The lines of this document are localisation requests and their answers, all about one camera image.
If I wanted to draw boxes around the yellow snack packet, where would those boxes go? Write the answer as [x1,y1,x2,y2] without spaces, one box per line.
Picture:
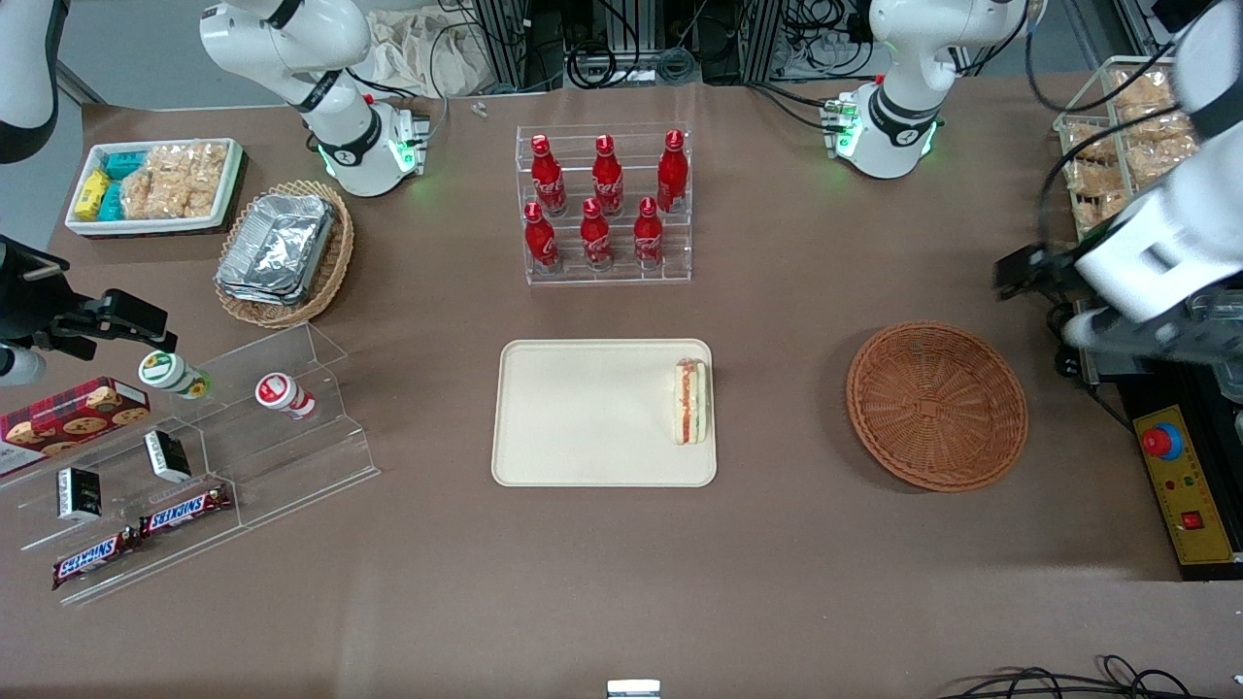
[75,170,114,221]

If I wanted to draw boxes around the clear plastic container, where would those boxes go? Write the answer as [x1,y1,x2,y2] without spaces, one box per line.
[1190,289,1243,402]

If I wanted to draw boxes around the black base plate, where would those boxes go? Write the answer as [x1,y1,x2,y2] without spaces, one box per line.
[1073,349,1243,583]

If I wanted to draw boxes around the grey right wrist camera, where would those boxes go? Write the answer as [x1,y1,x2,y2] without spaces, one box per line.
[0,346,48,388]

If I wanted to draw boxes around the black floor cables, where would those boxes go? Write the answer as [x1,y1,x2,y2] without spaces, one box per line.
[937,655,1243,699]

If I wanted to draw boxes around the red cola bottle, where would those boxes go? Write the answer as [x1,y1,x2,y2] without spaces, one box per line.
[524,201,562,274]
[580,197,615,272]
[656,129,690,215]
[632,196,665,270]
[530,134,568,217]
[591,134,625,217]

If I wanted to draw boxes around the triangular sandwich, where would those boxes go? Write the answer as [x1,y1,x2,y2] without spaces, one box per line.
[673,357,712,447]

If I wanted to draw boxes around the white cloth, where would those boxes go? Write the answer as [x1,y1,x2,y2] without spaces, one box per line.
[364,8,488,99]

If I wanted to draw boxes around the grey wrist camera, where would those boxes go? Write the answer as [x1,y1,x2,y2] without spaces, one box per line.
[0,346,48,388]
[1060,289,1243,363]

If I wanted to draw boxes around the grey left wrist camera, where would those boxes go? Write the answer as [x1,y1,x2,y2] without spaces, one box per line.
[1060,289,1243,363]

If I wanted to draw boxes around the brown wicker basket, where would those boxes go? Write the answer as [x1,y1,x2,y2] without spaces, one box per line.
[846,321,1029,494]

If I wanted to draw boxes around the clear rice cracker bag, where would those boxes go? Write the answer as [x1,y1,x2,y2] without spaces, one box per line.
[1110,71,1178,110]
[1120,102,1197,151]
[1071,160,1127,226]
[1066,129,1120,163]
[120,143,230,220]

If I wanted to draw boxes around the light wicker oval basket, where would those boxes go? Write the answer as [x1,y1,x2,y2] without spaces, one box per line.
[214,180,355,330]

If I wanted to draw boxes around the red tartan cookie box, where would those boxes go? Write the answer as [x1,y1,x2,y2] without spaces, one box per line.
[0,377,152,478]

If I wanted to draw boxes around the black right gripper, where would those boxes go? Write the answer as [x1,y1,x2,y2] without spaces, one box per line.
[0,238,180,358]

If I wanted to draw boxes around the green lid yogurt cup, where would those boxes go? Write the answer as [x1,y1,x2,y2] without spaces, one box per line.
[138,350,213,401]

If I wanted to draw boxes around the aluminium foil tray stack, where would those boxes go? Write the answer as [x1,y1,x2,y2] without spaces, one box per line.
[215,192,337,308]

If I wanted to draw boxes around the small black white box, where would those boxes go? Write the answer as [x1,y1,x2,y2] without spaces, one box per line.
[55,467,105,524]
[144,430,194,484]

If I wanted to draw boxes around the beige plastic tray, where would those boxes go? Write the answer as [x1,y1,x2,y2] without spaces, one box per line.
[491,339,719,488]

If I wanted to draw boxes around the red lid yogurt cup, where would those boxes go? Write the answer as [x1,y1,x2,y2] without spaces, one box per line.
[254,373,319,421]

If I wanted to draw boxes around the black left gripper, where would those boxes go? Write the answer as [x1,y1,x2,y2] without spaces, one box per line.
[992,239,1096,300]

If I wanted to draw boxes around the aluminium frame with cables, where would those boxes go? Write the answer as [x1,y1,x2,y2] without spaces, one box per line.
[437,0,880,90]

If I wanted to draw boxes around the white rectangular snack tray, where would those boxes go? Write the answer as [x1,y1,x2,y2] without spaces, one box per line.
[65,138,245,238]

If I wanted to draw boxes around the clear acrylic bottle rack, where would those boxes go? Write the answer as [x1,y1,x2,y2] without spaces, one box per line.
[515,121,694,286]

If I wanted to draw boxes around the grey metal plate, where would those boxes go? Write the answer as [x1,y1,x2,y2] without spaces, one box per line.
[1075,348,1135,387]

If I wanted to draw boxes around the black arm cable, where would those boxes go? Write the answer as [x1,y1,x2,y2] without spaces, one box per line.
[1025,0,1181,258]

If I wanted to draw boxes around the yellow emergency stop box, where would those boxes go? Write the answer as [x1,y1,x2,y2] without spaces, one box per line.
[1133,405,1242,568]

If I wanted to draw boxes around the clear acrylic step display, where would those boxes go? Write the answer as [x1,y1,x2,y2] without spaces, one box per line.
[0,322,383,609]

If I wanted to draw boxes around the brown Snickers bar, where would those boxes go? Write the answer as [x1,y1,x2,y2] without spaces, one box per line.
[140,483,235,538]
[51,529,144,592]

